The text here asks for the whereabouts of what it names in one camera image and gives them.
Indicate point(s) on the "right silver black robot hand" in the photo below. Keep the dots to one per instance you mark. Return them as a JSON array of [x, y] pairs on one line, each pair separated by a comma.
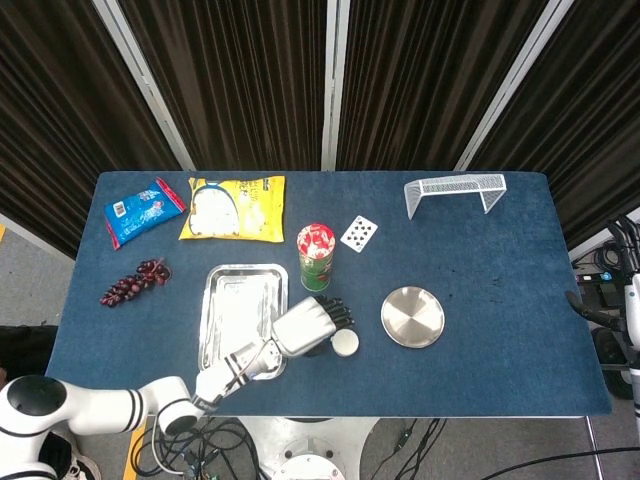
[[634, 300]]

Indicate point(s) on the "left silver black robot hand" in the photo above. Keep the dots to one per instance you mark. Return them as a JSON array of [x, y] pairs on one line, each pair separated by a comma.
[[305, 327]]

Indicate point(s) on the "small white jar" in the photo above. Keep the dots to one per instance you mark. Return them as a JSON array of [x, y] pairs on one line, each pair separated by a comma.
[[345, 343]]

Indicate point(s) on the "red green can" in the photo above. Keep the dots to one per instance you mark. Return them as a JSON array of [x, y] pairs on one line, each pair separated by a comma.
[[315, 270]]

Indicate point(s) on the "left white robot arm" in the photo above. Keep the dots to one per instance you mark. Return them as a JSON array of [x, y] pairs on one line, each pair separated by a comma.
[[100, 405]]

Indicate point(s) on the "black power strip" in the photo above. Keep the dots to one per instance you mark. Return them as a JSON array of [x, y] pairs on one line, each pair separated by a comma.
[[597, 276]]

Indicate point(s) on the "rectangular stainless steel tray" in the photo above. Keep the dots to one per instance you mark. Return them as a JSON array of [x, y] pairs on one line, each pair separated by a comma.
[[235, 310]]

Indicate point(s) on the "round stainless steel plate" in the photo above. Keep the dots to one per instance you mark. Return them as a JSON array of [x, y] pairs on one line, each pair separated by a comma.
[[412, 317]]

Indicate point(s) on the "nine of spades card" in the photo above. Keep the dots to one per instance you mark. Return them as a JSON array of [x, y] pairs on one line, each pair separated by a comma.
[[360, 234]]

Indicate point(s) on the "blue fabric table cover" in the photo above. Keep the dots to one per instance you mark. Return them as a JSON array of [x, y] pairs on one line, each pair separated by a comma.
[[500, 325]]

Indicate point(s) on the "yellow snack bag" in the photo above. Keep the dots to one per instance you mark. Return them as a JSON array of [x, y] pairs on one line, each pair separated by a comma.
[[225, 210]]

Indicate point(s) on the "dark red grape bunch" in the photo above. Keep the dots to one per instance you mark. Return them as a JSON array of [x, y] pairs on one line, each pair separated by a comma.
[[135, 282]]

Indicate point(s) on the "dark brown pleated curtain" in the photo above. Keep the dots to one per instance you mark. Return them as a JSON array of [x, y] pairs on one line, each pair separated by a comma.
[[60, 125], [425, 85], [590, 125], [240, 85]]

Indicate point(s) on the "blue snack bag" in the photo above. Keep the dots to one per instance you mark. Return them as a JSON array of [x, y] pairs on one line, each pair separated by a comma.
[[140, 212]]

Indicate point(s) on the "black and white shoe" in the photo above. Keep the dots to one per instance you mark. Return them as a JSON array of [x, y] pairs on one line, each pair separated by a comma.
[[85, 467]]

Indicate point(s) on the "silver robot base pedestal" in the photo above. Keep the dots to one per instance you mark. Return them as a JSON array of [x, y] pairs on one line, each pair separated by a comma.
[[310, 450]]

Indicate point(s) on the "white partition post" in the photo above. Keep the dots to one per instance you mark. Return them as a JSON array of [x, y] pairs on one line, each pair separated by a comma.
[[515, 85], [145, 85], [334, 85]]

